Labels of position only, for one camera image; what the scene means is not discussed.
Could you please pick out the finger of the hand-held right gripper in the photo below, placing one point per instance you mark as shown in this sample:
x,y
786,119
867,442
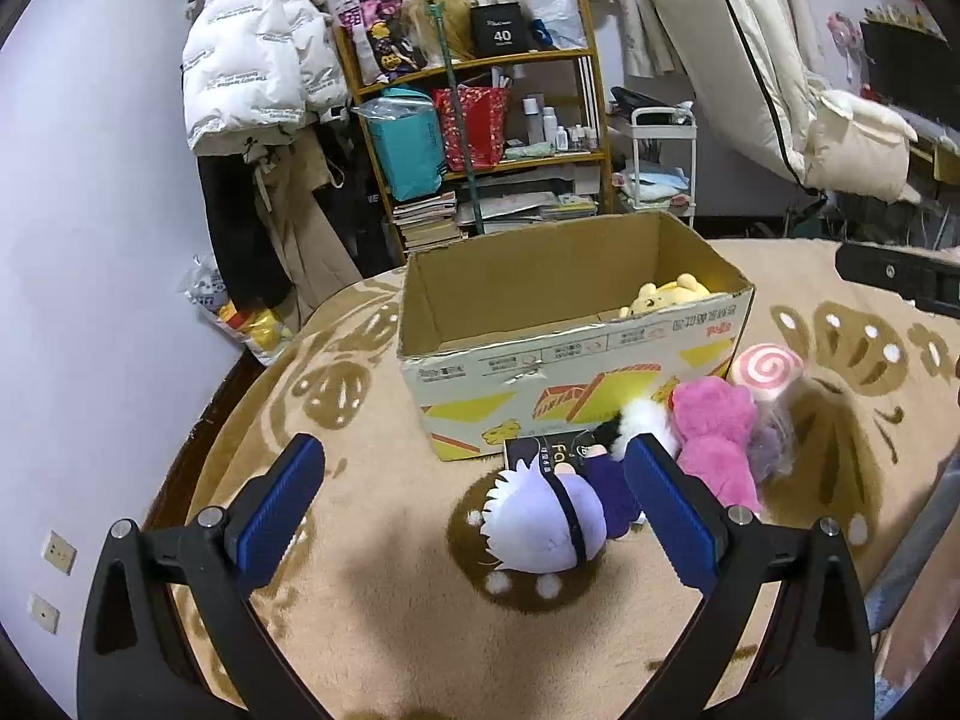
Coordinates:
x,y
889,271

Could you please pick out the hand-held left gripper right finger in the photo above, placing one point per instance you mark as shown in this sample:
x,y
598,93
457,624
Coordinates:
x,y
667,510

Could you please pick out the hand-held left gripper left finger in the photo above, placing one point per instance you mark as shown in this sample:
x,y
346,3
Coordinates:
x,y
277,510

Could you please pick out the pink plush toy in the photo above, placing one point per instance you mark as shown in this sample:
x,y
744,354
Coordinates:
x,y
712,435

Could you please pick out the black and white plush toy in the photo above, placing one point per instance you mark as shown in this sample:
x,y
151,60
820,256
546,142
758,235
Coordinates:
x,y
645,420

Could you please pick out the light purple plush toy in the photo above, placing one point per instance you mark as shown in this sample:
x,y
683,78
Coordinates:
x,y
772,442

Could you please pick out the white-haired plush doll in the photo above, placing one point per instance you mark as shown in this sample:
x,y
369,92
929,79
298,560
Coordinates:
x,y
536,525

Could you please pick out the pink swirl lollipop plush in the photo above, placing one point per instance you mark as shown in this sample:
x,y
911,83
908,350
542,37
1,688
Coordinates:
x,y
766,371

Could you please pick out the cardboard box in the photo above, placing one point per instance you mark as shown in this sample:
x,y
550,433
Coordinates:
x,y
525,382

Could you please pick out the black booklet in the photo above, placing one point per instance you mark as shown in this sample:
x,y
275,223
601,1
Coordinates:
x,y
529,454

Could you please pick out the beige patterned blanket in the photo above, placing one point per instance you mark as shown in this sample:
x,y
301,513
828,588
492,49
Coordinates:
x,y
390,615

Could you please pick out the plastic bag of toys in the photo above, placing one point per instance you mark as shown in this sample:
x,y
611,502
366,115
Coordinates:
x,y
240,315

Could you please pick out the black monitor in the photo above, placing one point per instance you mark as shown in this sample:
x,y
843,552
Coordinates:
x,y
904,64

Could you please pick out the yellow plush toy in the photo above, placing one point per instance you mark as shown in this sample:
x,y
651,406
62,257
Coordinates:
x,y
664,296

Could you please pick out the grey blue cloth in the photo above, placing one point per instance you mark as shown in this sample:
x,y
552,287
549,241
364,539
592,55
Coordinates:
x,y
911,547

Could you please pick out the white trolley cart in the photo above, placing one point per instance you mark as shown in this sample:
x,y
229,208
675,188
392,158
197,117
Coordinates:
x,y
660,165

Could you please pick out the cream padded chair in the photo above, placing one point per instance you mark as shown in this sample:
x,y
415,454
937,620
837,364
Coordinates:
x,y
750,52

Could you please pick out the beige coat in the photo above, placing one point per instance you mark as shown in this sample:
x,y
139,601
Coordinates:
x,y
307,240

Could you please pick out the black coat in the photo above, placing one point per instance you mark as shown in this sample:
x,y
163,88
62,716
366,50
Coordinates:
x,y
232,225

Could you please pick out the stack of books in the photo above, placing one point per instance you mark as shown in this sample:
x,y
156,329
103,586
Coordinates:
x,y
424,221

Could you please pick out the dark hanging garment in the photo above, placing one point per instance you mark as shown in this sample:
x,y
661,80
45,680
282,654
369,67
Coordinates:
x,y
360,195

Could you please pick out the pile of magazines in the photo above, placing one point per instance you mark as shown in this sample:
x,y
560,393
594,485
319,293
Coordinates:
x,y
525,206

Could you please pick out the wooden shelf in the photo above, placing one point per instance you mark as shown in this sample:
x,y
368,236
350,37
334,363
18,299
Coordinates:
x,y
592,90

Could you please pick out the group of cosmetic bottles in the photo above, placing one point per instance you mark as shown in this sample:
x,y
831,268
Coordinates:
x,y
555,131

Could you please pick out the teal bag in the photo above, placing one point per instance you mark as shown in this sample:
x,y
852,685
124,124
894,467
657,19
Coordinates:
x,y
405,150

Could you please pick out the green pole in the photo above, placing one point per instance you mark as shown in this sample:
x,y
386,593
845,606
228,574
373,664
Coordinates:
x,y
459,127

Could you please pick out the red patterned bag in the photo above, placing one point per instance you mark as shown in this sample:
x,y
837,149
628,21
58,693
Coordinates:
x,y
480,127

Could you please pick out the clear plastic bag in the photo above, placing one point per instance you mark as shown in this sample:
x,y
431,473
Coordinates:
x,y
551,0

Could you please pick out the black box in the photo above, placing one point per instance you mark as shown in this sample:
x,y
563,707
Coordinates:
x,y
501,30

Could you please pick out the white puffer jacket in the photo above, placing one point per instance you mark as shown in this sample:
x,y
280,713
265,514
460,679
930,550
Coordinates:
x,y
255,52

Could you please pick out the pink and black printed package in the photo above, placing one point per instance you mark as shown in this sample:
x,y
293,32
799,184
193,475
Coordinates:
x,y
379,37

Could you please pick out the blond wig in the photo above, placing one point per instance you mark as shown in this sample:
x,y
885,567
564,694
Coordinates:
x,y
439,26

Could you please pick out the wall socket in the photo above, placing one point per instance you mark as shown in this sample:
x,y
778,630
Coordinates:
x,y
58,553
43,613

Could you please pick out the pink wall sticker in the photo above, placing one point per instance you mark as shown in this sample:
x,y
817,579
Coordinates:
x,y
841,37

